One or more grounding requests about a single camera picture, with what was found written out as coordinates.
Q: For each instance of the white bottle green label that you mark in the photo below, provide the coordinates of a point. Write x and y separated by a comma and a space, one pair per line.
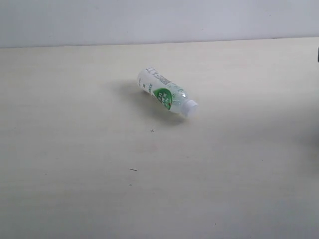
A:
173, 97

